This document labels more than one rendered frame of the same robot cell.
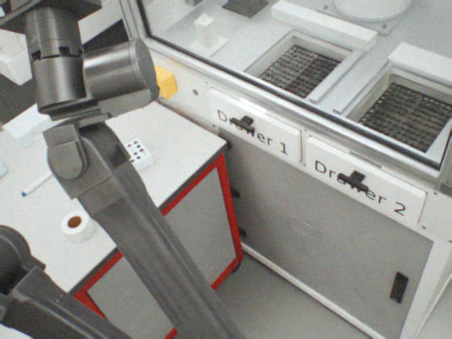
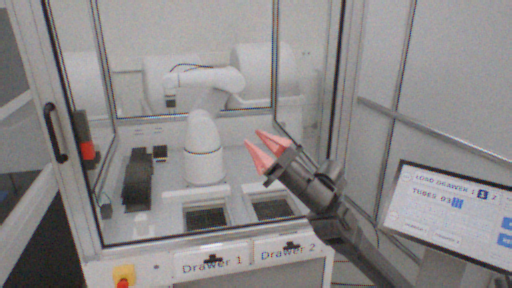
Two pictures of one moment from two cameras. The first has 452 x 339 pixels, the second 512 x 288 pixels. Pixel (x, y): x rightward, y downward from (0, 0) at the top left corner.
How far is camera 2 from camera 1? 0.77 m
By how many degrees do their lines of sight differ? 52
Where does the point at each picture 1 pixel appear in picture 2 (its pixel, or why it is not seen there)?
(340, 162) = (277, 243)
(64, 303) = not seen: outside the picture
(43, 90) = (324, 193)
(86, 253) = not seen: outside the picture
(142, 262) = (376, 261)
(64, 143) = (345, 211)
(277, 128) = (234, 249)
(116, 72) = (338, 172)
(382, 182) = (301, 238)
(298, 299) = not seen: outside the picture
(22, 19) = (283, 171)
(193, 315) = (396, 275)
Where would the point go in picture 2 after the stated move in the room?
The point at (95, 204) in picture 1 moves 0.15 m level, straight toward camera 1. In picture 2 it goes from (358, 240) to (433, 242)
